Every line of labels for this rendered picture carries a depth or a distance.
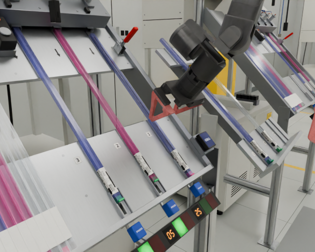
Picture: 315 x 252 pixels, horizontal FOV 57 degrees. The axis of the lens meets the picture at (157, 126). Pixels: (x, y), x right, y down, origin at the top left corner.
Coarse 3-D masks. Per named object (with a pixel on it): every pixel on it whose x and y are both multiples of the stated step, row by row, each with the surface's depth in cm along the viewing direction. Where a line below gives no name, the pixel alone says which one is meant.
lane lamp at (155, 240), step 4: (156, 236) 61; (148, 240) 59; (152, 240) 60; (156, 240) 60; (160, 240) 61; (152, 244) 59; (156, 244) 60; (160, 244) 60; (152, 248) 59; (156, 248) 59; (160, 248) 60; (164, 248) 60
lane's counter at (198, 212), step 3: (192, 207) 71; (195, 207) 71; (198, 207) 72; (192, 210) 70; (195, 210) 71; (198, 210) 71; (201, 210) 72; (195, 213) 70; (198, 213) 71; (201, 213) 71; (198, 216) 70; (201, 216) 71; (198, 219) 70
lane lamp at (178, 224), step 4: (176, 220) 66; (180, 220) 67; (176, 224) 65; (180, 224) 66; (176, 228) 65; (180, 228) 65; (184, 228) 66; (180, 232) 65; (184, 232) 65; (180, 236) 64
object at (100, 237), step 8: (208, 168) 78; (192, 176) 72; (184, 184) 69; (168, 192) 65; (152, 200) 62; (160, 200) 63; (144, 208) 59; (128, 216) 56; (136, 216) 57; (120, 224) 54; (104, 232) 52; (112, 232) 53; (88, 240) 49; (96, 240) 50; (80, 248) 48; (88, 248) 50
